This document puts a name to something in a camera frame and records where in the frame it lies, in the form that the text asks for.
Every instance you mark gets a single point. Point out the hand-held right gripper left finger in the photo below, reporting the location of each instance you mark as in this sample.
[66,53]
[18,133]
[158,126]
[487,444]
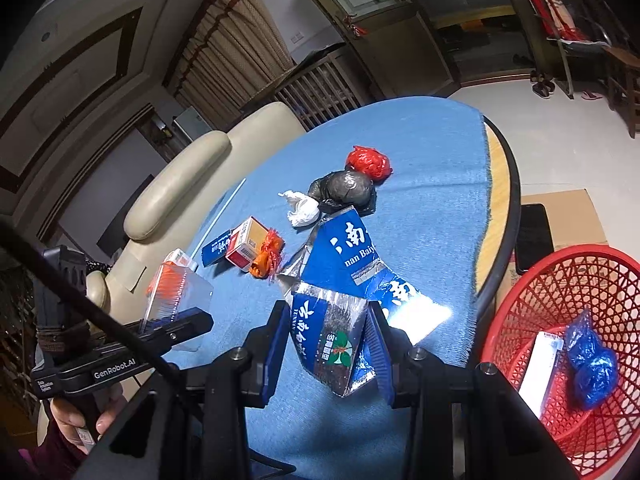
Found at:
[272,347]

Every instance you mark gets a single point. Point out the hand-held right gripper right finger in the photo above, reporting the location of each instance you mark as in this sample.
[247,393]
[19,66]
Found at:
[381,357]

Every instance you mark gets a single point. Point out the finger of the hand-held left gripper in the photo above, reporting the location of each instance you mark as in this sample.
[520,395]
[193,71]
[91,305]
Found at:
[175,327]

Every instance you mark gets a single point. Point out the clear plastic box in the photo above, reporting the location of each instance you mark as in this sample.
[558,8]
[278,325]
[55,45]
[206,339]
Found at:
[187,295]

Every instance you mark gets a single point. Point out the orange plastic bag bundle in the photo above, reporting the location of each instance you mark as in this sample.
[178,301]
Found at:
[261,262]

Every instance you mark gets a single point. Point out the large blue foil box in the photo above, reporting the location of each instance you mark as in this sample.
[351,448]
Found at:
[345,265]

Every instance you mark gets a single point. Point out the white plastic bag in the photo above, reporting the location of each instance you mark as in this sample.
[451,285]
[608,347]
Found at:
[304,212]

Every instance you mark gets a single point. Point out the red plastic basket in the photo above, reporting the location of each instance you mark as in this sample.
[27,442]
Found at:
[550,280]

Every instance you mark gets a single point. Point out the person's left forearm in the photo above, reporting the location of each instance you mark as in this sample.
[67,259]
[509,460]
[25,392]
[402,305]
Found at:
[45,460]

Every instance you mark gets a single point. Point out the person's left hand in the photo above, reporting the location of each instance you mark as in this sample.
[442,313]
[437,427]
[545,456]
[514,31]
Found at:
[65,420]

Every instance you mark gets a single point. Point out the orange white carton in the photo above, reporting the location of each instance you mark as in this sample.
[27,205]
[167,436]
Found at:
[178,258]

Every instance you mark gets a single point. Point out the small blue toothpaste box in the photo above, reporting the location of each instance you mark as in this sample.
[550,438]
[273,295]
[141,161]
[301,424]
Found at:
[216,250]

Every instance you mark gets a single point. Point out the orange box with barcode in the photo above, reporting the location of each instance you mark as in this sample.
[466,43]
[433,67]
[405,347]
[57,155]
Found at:
[247,242]

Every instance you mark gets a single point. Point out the white straw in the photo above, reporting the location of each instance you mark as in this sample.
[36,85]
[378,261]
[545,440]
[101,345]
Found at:
[220,217]

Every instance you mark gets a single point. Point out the beige leather sofa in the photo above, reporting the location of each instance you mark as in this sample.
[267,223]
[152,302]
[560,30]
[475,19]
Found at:
[175,180]

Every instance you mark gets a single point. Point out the long white box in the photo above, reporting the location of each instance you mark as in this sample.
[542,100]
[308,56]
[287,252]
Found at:
[542,370]

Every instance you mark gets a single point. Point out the black plastic bag ball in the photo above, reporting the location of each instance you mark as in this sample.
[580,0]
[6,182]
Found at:
[345,187]

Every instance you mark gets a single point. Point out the black phone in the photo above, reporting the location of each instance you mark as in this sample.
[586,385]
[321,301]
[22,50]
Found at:
[534,240]

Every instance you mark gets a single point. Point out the red plastic bag ball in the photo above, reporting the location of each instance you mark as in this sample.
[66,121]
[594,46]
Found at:
[369,161]

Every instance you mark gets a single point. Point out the round wooden table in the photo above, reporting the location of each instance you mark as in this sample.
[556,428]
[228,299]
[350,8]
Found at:
[500,200]

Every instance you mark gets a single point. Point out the blue plastic bag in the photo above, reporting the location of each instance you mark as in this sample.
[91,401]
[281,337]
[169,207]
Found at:
[592,365]

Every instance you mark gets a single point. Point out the cardboard box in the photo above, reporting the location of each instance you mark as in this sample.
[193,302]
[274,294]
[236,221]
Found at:
[575,215]

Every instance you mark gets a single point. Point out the wooden slatted railing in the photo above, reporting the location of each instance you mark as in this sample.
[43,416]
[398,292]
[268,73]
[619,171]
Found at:
[320,90]

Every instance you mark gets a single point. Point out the beige curtain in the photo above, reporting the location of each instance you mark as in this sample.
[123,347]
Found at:
[225,45]

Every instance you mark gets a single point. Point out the wooden glass door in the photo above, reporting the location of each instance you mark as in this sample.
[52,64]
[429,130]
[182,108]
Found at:
[395,55]

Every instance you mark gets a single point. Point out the dark slippers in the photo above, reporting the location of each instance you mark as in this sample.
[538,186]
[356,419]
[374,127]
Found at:
[542,85]

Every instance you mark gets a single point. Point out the red door ornament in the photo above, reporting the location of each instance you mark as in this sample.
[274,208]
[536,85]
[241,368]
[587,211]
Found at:
[356,30]

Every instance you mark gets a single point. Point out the pink slipper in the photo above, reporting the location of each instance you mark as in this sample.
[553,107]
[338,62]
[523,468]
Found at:
[591,95]

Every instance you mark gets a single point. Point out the metal chair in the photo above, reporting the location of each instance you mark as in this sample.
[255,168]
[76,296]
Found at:
[567,55]

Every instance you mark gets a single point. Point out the small wooden table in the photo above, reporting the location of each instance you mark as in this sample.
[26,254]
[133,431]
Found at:
[627,70]

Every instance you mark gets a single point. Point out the red cloth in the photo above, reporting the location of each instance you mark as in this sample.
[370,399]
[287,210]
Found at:
[555,10]

